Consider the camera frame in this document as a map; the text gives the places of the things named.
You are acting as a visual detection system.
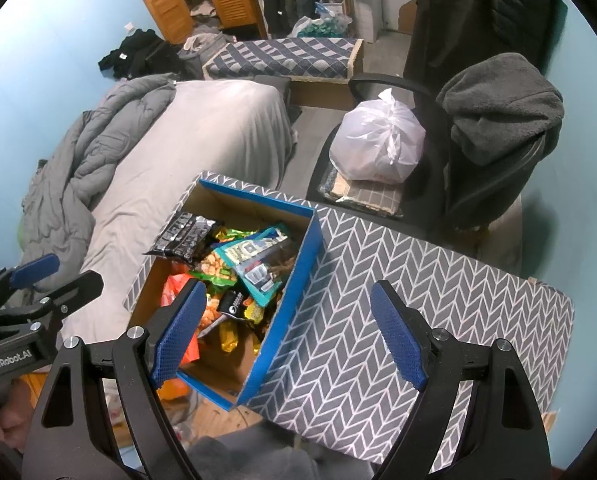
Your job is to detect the blue patterned mattress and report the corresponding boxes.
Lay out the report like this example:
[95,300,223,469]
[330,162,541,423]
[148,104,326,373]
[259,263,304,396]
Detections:
[202,36,365,83]

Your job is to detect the grey duvet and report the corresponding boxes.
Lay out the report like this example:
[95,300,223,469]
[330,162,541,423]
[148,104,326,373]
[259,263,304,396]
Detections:
[21,73,179,267]

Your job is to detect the black office chair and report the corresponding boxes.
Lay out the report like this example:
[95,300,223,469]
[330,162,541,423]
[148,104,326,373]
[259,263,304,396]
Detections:
[305,74,544,233]

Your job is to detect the bed with grey sheet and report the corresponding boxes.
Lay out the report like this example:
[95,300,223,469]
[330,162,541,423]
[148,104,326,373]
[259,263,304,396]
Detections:
[61,79,299,343]

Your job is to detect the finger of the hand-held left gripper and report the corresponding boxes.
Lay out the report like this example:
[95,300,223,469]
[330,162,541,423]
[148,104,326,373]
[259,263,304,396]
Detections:
[0,253,60,301]
[0,270,104,329]

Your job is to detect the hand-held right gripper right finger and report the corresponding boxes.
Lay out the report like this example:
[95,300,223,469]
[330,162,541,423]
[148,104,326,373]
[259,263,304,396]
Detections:
[371,280,551,480]

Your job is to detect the large black snack bag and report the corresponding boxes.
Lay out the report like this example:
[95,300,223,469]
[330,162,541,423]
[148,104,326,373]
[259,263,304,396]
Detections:
[143,211,218,264]

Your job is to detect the large orange snack bag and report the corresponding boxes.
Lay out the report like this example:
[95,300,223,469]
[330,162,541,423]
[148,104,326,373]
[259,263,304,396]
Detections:
[159,274,202,366]

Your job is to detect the teal plastic bag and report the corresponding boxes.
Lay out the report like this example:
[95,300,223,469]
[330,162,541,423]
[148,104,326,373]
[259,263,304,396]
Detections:
[287,10,353,39]

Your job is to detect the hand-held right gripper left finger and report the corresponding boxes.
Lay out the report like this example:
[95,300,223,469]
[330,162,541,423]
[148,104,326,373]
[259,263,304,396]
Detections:
[21,279,209,480]

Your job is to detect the black clothes pile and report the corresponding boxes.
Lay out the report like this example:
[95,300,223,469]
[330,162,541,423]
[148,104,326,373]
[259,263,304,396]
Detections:
[97,28,182,81]

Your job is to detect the green snack bag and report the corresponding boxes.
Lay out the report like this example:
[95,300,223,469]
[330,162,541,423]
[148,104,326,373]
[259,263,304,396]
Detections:
[213,226,259,242]

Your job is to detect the black puffer jacket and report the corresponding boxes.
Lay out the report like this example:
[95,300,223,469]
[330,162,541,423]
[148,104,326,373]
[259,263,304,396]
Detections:
[405,0,566,96]

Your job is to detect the person's grey trousers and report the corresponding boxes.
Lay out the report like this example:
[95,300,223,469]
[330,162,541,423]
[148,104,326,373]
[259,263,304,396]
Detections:
[186,432,379,480]

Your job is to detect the grey clothes pile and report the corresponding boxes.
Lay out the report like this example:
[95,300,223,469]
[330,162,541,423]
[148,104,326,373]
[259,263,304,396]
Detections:
[177,31,229,61]

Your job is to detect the grey checked seat cushion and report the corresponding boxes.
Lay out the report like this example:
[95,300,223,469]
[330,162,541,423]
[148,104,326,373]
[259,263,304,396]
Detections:
[317,164,405,217]

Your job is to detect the white plastic bag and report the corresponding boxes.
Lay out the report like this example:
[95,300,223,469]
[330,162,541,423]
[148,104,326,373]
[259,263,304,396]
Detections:
[329,87,427,184]

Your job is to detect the blue cardboard box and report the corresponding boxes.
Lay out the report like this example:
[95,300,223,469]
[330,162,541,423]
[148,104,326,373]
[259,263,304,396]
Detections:
[127,179,325,412]

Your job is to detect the orange packet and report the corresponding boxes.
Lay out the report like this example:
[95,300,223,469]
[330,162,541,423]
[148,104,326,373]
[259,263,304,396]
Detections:
[158,379,189,401]

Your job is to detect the grey fleece jacket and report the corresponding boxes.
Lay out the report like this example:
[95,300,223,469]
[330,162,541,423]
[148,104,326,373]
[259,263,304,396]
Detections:
[435,52,565,231]

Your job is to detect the person's left hand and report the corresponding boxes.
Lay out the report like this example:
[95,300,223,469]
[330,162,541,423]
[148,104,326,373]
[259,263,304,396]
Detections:
[0,381,36,445]

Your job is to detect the yellow orange snack bag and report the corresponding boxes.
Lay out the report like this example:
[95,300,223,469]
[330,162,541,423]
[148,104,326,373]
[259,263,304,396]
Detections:
[198,254,239,283]

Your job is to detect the small black yellow snack packet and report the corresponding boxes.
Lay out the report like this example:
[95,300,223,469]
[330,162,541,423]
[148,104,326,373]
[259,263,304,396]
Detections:
[217,289,265,325]

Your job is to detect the teal snack packet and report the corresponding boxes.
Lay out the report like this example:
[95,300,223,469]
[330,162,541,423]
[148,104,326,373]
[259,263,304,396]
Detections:
[236,255,284,307]
[213,227,290,281]

